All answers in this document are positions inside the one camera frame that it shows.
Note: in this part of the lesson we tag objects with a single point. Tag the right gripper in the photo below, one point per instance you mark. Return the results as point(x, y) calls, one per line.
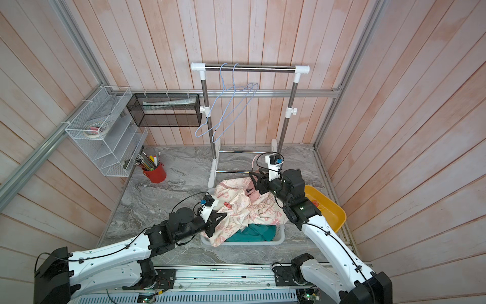
point(264, 183)

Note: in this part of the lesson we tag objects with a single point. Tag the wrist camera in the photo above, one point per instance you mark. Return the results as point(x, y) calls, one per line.
point(208, 203)
point(274, 163)

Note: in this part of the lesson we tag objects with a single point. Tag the yellow plastic tray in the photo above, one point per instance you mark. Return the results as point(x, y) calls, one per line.
point(334, 214)

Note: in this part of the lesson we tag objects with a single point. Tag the green jacket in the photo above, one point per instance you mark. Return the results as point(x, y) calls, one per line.
point(254, 233)

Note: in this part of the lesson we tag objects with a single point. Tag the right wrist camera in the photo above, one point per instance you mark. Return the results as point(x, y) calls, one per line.
point(274, 163)

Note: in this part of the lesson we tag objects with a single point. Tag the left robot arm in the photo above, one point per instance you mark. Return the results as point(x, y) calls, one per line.
point(65, 275)

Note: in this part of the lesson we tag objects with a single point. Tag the white clothes rack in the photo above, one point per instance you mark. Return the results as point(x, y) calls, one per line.
point(276, 147)

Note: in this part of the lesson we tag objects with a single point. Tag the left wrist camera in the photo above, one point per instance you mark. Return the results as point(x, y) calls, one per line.
point(208, 203)

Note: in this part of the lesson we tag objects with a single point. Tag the tape roll on shelf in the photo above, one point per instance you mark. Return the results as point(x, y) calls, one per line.
point(95, 130)

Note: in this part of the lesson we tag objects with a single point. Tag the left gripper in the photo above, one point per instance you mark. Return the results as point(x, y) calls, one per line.
point(212, 221)

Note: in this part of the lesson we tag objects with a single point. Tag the white plastic laundry basket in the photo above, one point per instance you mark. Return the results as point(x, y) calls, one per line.
point(278, 239)

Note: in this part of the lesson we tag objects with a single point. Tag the light blue hanger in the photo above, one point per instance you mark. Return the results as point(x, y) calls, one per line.
point(241, 97)
point(216, 102)

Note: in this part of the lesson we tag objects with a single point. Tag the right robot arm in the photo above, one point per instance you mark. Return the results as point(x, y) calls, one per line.
point(349, 280)

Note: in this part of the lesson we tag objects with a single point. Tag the black mesh basket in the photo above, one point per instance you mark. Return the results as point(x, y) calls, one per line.
point(165, 109)

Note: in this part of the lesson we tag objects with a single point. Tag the cream pink print jacket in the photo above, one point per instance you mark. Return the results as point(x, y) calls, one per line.
point(248, 207)

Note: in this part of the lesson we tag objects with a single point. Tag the red pencil cup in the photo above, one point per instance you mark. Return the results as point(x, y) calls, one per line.
point(156, 176)

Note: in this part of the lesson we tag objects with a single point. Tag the white wire shelf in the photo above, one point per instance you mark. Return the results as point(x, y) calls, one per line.
point(114, 153)

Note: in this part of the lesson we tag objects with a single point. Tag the pink hanger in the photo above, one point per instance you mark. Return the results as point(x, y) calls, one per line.
point(256, 168)

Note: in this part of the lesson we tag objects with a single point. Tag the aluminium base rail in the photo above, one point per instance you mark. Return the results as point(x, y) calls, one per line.
point(207, 284)

